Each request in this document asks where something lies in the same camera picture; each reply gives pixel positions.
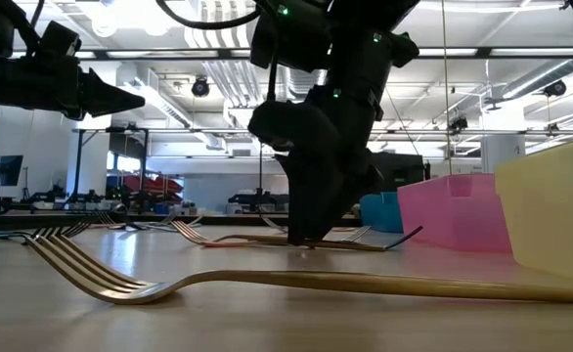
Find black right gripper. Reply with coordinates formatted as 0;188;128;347
286;97;384;246

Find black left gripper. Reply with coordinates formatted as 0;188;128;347
0;51;146;121

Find gold metal fork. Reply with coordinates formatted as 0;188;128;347
24;234;573;306
171;218;390;252

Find wooden-handled fork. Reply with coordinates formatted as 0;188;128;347
90;209;126;231

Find blue plastic bin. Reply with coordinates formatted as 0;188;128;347
359;191;405;234

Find black computer monitor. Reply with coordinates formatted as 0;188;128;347
372;152;425;193

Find black ceiling spotlight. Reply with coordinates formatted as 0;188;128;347
191;76;211;98
543;79;568;98

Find red background machine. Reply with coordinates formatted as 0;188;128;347
106;174;185;199

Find monitor with blue screen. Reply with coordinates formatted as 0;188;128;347
0;154;24;187

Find pink plastic bin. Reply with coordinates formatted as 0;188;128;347
396;173;513;254

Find thin vertical pole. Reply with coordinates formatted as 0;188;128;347
441;0;452;176

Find yellow plastic bin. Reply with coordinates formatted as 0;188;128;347
494;134;573;290

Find black background rig frame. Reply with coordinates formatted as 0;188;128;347
70;125;150;204

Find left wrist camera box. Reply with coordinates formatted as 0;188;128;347
36;20;82;58

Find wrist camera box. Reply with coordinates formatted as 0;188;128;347
36;20;82;58
246;100;317;153

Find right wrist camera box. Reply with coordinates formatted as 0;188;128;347
246;100;317;153

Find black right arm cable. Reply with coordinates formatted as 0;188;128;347
154;0;264;31

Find silver ventilation duct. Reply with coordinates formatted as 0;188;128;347
279;66;328;102

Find black overhead frame beam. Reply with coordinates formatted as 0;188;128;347
10;47;573;62

